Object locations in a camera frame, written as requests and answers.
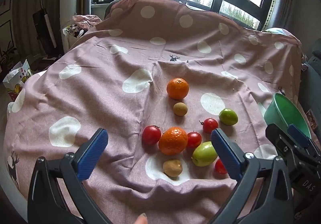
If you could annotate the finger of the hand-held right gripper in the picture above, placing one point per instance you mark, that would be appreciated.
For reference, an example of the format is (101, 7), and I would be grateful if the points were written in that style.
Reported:
(298, 136)
(277, 138)

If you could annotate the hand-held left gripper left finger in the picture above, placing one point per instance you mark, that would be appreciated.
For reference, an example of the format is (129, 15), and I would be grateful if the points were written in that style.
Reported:
(92, 153)

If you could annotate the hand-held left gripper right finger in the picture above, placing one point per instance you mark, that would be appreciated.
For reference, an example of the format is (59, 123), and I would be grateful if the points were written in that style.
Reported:
(225, 153)

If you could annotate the green plastic bowl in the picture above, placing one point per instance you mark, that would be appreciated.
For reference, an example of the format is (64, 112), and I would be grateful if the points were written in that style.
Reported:
(283, 111)

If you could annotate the lumpy tan longan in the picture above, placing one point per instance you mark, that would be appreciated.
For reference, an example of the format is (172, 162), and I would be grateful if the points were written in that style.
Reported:
(172, 167)

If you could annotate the round tan longan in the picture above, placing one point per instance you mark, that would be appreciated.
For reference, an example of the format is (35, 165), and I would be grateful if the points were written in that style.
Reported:
(180, 109)

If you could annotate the orange mandarin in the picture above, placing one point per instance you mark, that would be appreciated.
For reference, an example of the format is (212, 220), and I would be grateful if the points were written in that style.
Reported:
(177, 88)
(173, 140)

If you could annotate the person's left hand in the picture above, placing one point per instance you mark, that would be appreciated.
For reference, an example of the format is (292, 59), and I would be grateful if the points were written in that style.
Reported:
(141, 218)

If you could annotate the red cherry tomato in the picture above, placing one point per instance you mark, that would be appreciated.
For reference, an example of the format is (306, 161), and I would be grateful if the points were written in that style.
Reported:
(151, 135)
(210, 125)
(220, 166)
(194, 139)

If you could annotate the large green jujube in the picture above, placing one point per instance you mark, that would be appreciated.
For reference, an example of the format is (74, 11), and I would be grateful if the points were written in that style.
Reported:
(203, 154)

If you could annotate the small green jujube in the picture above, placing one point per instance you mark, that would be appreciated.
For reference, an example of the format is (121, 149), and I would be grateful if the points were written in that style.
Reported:
(228, 116)

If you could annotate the pink polka dot blanket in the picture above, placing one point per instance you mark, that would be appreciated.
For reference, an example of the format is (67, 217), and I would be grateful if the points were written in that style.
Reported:
(112, 118)

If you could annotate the light blue cloth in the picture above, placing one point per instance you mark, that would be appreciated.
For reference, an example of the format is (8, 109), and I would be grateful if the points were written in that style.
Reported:
(278, 31)

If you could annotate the printed paper bag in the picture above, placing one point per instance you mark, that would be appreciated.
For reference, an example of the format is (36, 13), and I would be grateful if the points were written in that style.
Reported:
(17, 77)

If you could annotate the bag of clutter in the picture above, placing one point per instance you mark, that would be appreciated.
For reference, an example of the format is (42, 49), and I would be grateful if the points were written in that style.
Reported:
(72, 31)

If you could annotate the potted house plant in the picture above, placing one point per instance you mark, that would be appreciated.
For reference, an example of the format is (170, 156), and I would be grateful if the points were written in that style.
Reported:
(7, 56)

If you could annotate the upright vacuum cleaner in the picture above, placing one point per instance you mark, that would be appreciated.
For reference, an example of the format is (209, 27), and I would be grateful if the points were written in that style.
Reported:
(44, 31)

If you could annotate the crumpled pink cloth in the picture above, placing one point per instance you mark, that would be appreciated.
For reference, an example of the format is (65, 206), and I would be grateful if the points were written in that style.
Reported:
(86, 20)

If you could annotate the framed wall picture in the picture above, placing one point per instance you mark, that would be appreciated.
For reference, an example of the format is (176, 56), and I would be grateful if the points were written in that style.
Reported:
(7, 34)
(6, 1)

